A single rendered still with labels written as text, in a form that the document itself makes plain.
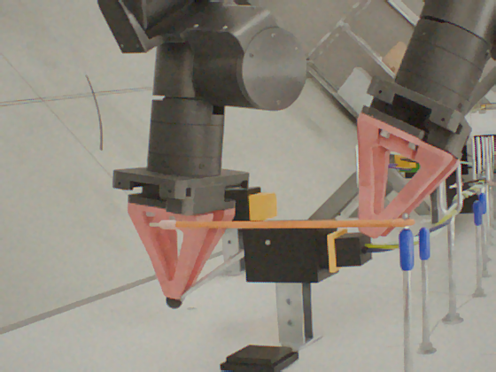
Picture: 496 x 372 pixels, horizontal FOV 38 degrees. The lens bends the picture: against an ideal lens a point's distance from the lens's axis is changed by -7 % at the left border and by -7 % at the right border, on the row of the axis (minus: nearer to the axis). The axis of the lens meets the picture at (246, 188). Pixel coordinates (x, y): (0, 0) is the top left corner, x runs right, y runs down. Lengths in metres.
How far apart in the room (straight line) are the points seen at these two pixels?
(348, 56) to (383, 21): 0.54
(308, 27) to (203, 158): 7.66
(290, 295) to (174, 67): 0.18
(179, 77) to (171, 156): 0.06
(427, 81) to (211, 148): 0.17
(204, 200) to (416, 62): 0.18
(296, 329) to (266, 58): 0.19
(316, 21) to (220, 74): 7.69
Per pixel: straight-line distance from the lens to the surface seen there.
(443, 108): 0.48
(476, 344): 0.53
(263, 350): 0.51
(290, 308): 0.55
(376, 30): 8.08
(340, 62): 8.13
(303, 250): 0.52
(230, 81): 0.50
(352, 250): 0.52
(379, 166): 0.55
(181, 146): 0.56
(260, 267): 0.54
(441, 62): 0.51
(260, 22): 0.50
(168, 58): 0.56
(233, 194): 0.88
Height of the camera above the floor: 1.30
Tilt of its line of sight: 19 degrees down
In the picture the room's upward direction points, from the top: 44 degrees clockwise
